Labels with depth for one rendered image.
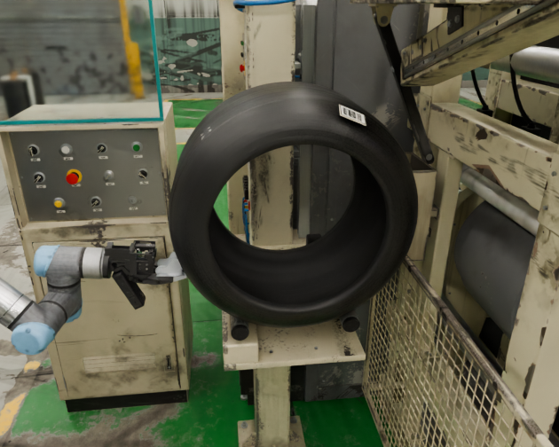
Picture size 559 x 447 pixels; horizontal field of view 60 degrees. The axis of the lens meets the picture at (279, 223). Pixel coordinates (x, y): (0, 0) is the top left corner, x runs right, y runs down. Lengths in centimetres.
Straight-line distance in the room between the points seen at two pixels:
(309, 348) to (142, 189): 89
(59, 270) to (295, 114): 65
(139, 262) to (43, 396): 148
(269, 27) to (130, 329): 131
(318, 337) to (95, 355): 112
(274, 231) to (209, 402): 108
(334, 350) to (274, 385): 56
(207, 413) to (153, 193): 101
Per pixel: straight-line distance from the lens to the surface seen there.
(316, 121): 99
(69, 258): 122
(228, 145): 98
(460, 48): 106
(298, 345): 133
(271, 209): 146
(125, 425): 232
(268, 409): 192
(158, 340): 211
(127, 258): 120
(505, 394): 100
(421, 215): 151
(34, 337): 116
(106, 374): 226
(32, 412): 252
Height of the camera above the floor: 164
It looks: 24 degrees down
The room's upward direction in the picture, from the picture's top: straight up
